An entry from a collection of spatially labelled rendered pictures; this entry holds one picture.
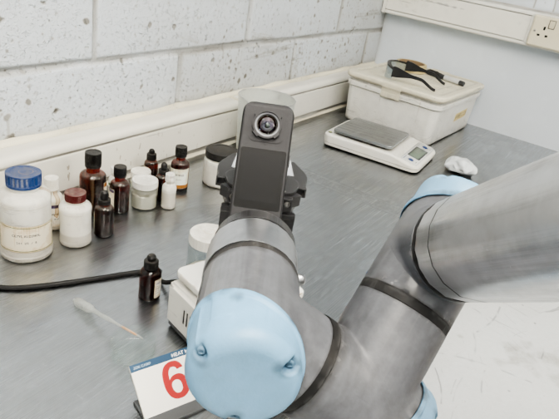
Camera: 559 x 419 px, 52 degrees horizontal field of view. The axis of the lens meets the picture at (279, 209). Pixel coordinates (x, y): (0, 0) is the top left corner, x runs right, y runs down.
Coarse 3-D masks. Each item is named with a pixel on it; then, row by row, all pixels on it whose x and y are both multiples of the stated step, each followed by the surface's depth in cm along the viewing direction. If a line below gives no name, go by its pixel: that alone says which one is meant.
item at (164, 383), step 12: (180, 360) 65; (144, 372) 62; (156, 372) 63; (168, 372) 64; (180, 372) 64; (144, 384) 62; (156, 384) 62; (168, 384) 63; (180, 384) 64; (144, 396) 61; (156, 396) 62; (168, 396) 63; (180, 396) 63; (156, 408) 61
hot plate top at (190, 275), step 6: (192, 264) 73; (198, 264) 73; (180, 270) 71; (186, 270) 71; (192, 270) 72; (198, 270) 72; (180, 276) 71; (186, 276) 70; (192, 276) 70; (198, 276) 71; (186, 282) 70; (192, 282) 69; (198, 282) 70; (192, 288) 69; (198, 288) 68; (300, 288) 72; (300, 294) 71
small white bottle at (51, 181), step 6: (48, 180) 88; (54, 180) 88; (48, 186) 88; (54, 186) 88; (54, 192) 89; (60, 192) 91; (54, 198) 89; (60, 198) 89; (54, 204) 89; (54, 210) 89; (54, 216) 90; (54, 222) 90; (54, 228) 91
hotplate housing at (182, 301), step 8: (176, 280) 72; (176, 288) 71; (184, 288) 71; (176, 296) 71; (184, 296) 70; (192, 296) 70; (168, 304) 73; (176, 304) 72; (184, 304) 70; (192, 304) 69; (168, 312) 74; (176, 312) 72; (184, 312) 70; (176, 320) 72; (184, 320) 71; (176, 328) 73; (184, 328) 71; (184, 336) 72
